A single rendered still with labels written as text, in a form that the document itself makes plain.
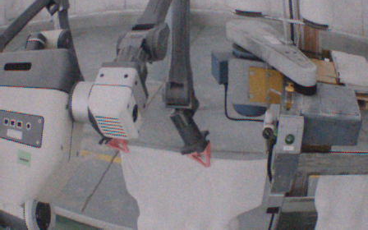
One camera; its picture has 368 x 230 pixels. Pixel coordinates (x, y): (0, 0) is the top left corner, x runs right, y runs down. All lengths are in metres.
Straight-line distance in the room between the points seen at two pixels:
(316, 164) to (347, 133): 0.28
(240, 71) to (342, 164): 0.54
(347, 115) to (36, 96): 0.84
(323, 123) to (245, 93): 0.49
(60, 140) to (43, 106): 0.09
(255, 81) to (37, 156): 0.88
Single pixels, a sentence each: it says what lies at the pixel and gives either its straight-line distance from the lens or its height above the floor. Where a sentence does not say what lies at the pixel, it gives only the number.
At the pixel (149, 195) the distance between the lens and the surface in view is 1.60.
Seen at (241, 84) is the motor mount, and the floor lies 1.23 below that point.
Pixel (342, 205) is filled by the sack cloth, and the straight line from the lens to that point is 1.54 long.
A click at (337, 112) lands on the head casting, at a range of 1.18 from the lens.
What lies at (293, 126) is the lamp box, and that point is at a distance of 1.11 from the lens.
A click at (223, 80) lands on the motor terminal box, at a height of 1.23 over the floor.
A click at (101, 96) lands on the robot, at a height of 1.49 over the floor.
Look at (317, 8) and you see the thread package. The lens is 1.33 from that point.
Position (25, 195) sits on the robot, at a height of 1.28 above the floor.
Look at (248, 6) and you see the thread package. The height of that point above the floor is 1.55.
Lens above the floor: 1.85
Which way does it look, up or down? 27 degrees down
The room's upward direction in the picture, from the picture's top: 2 degrees counter-clockwise
